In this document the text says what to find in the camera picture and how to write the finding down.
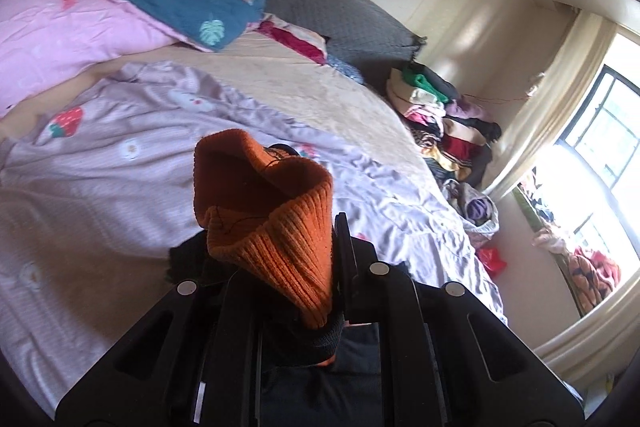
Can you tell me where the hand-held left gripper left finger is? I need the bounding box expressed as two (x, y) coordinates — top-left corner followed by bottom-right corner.
(54, 277), (263, 427)

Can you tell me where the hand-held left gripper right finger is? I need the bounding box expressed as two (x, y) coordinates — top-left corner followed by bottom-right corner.
(333, 211), (587, 427)

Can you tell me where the black garment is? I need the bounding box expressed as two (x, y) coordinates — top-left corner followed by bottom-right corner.
(167, 232), (381, 427)

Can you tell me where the orange knit garment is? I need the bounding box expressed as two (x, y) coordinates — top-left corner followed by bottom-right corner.
(192, 128), (335, 330)

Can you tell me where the plastic bag of clothes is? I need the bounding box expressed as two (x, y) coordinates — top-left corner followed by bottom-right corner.
(442, 180), (501, 238)

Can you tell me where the pile of folded clothes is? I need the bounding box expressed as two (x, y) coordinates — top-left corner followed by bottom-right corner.
(385, 63), (503, 188)

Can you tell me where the red cloth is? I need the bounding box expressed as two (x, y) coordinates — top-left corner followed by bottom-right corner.
(475, 247), (507, 278)

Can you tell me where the lilac strawberry print duvet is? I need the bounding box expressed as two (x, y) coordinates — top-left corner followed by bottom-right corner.
(0, 60), (508, 413)

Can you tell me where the pink crumpled cloth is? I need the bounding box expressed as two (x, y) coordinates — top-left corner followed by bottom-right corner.
(532, 227), (568, 255)

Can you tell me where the blue patterned cloth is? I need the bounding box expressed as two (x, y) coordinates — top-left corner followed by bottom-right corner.
(327, 57), (366, 85)

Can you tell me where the beige bedsheet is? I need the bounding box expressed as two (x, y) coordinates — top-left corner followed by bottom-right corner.
(0, 30), (441, 188)

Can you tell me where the red and cream pillow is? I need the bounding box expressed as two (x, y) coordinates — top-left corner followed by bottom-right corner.
(257, 13), (331, 65)

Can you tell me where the cream curtain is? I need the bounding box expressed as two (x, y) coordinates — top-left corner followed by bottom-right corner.
(480, 7), (621, 203)

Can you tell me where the pink quilt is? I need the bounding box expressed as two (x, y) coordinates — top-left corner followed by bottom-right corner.
(0, 0), (191, 118)

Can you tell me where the black framed window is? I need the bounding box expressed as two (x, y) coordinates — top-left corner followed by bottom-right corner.
(560, 62), (640, 198)

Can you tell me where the teal leaf print blanket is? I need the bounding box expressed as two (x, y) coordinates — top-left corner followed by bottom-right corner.
(0, 0), (267, 53)

